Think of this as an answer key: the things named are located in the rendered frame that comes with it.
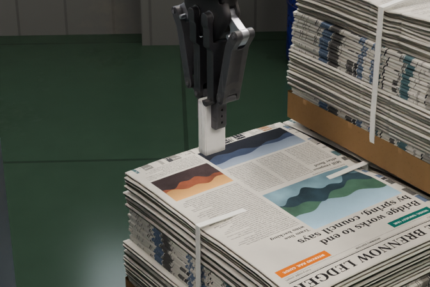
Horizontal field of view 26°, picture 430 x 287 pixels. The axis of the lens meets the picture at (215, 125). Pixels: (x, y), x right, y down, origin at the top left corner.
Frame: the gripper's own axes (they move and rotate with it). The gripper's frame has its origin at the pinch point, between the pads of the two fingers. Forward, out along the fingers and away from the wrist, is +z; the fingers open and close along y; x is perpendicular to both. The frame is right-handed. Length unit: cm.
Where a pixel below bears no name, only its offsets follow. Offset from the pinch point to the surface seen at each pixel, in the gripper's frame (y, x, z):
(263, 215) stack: -2.7, -6.0, 13.3
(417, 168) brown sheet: -10.2, -25.7, 9.6
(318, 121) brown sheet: 10.0, -26.8, 10.4
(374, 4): 0.7, -27.0, -9.7
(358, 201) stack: -7.2, -18.2, 13.3
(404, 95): -6.2, -26.5, 0.8
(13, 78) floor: 256, -87, 96
